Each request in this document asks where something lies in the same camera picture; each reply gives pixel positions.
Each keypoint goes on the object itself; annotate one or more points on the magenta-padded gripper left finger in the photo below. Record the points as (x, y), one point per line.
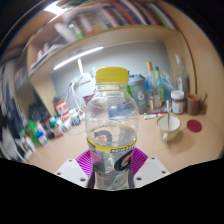
(71, 171)

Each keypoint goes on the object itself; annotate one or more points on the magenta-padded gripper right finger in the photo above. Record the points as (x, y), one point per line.
(151, 171)

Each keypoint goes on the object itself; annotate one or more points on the clear yellow-capped drink bottle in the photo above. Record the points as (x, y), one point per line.
(111, 113)

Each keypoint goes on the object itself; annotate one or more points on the cream ceramic cup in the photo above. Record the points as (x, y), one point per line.
(166, 131)

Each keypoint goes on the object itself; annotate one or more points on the small blue and white tub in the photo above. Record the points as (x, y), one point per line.
(42, 138)

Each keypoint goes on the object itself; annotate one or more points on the white and green marker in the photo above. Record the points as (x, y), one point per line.
(152, 116)

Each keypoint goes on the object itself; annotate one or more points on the green packet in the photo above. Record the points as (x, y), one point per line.
(32, 130)

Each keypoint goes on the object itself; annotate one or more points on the pink pen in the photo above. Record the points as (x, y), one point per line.
(160, 113)

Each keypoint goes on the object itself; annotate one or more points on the metal spoon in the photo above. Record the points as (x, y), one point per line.
(168, 113)

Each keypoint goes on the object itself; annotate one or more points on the red and white canister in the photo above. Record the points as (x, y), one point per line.
(62, 110)

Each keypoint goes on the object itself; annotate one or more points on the brown jar with white lid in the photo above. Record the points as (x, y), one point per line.
(177, 103)

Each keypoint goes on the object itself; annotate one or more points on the magenta box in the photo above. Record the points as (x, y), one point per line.
(88, 99)

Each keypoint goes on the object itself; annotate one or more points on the grey shaker bottle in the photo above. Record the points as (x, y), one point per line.
(140, 95)

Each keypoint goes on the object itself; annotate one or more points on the brown mug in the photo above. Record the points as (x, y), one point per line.
(192, 105)

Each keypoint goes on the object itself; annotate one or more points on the clear bottle with green cap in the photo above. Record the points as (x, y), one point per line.
(159, 88)

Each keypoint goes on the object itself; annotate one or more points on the tall clear white-capped bottle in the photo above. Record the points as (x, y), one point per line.
(181, 78)

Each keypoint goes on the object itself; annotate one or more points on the under-shelf light strip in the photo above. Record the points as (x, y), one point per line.
(78, 57)

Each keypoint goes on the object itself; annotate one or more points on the wooden shelf unit with books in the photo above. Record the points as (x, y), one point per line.
(116, 33)

